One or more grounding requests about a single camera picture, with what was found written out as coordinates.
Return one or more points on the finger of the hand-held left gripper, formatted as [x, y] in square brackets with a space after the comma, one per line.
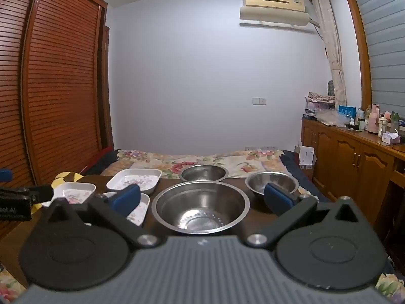
[5, 175]
[34, 192]

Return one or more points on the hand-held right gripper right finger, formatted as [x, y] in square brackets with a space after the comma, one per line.
[278, 200]

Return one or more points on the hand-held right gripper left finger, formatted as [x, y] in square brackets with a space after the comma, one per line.
[126, 200]

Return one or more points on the deep steel bowl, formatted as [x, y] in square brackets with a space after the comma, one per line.
[269, 179]

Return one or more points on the large perforated steel bowl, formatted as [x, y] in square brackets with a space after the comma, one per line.
[202, 202]

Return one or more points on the shallow steel bowl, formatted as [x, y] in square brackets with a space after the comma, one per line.
[204, 173]

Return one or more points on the dark blue blanket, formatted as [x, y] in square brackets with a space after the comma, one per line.
[291, 161]

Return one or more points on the dark red navy cloth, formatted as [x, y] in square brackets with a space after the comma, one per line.
[102, 161]

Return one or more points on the dark wooden table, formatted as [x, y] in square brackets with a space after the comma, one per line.
[177, 164]

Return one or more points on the wooden low cabinet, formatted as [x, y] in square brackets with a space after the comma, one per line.
[345, 161]

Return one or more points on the clear plastic bag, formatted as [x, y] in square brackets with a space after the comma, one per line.
[330, 117]

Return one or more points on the wooden louvred wardrobe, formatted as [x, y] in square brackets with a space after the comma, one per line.
[60, 85]

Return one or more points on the wooden door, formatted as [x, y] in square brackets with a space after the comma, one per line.
[106, 95]

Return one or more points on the blue box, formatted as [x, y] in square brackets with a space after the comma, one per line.
[346, 110]

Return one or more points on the glass bottle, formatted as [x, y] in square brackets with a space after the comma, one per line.
[368, 117]

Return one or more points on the small grey fan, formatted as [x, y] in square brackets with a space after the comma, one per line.
[331, 88]

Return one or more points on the pink thermos flask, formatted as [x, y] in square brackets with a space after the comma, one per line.
[374, 118]

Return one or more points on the white lidded cup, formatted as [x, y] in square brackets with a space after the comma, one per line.
[382, 127]

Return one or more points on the white tissue box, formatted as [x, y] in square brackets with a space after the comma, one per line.
[389, 138]

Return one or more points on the green bottle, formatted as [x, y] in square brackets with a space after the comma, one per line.
[394, 122]

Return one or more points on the beige patterned curtain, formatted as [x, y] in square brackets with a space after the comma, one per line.
[333, 53]

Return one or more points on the grey window blind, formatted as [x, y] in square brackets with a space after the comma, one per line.
[386, 44]

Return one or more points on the white wall outlet strip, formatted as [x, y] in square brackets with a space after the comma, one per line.
[261, 147]

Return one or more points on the white wall socket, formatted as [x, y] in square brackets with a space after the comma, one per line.
[259, 101]

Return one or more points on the wooden window frame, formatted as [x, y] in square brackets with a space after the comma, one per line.
[360, 53]

